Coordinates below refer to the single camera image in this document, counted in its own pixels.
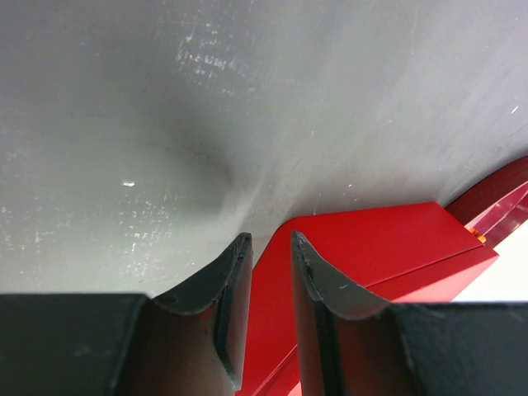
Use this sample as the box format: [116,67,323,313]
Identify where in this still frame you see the red box lid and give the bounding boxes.
[265,203,490,395]

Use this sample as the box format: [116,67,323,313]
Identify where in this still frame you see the red cookie box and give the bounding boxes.
[240,237,497,395]

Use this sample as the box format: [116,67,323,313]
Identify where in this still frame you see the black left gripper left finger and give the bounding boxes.
[1,233,252,395]

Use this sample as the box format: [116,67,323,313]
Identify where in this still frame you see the dark red round plate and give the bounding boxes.
[445,157,527,248]

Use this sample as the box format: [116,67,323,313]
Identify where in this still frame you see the orange leaf cookie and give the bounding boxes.
[465,226,487,243]

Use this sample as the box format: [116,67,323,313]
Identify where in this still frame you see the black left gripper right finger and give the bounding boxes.
[291,232,527,395]

